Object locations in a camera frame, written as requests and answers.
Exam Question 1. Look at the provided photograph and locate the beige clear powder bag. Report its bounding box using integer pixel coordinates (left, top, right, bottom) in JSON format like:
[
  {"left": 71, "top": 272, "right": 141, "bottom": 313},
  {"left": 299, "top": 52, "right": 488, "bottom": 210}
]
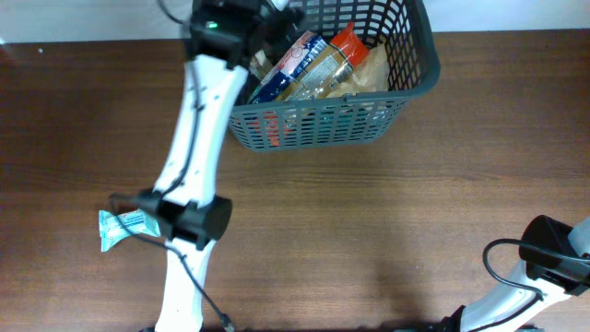
[{"left": 327, "top": 44, "right": 389, "bottom": 98}]

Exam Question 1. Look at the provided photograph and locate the grey plastic basket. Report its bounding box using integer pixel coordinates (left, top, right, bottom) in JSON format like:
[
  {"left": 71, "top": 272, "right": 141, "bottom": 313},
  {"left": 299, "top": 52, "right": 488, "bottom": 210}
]
[{"left": 192, "top": 0, "right": 442, "bottom": 153}]

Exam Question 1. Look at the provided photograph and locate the orange spaghetti packet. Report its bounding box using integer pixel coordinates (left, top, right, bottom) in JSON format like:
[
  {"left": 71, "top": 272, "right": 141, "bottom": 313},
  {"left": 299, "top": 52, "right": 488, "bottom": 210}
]
[{"left": 248, "top": 21, "right": 372, "bottom": 148}]

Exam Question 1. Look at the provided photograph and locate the small teal wrapper packet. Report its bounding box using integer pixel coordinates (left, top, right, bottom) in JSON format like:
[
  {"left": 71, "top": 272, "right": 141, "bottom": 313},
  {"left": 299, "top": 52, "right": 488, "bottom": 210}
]
[{"left": 99, "top": 209, "right": 160, "bottom": 253}]

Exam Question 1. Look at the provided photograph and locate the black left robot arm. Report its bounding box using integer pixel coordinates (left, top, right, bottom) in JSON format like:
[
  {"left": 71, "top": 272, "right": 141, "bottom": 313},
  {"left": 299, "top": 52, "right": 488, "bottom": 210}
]
[{"left": 132, "top": 1, "right": 304, "bottom": 332}]

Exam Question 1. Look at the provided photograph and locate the beige brown snack bag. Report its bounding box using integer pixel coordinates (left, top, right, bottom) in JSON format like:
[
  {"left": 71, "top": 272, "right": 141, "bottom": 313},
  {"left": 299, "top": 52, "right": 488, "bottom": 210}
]
[{"left": 249, "top": 50, "right": 273, "bottom": 80}]

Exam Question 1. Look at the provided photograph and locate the blue Kleenex tissue pack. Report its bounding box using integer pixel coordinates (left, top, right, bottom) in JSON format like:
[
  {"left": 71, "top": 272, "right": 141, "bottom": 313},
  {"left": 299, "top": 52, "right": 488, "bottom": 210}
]
[{"left": 248, "top": 31, "right": 327, "bottom": 104}]

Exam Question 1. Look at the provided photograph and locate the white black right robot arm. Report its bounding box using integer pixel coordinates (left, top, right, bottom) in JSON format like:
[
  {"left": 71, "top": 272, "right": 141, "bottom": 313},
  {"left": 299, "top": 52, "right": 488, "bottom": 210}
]
[{"left": 434, "top": 215, "right": 589, "bottom": 332}]

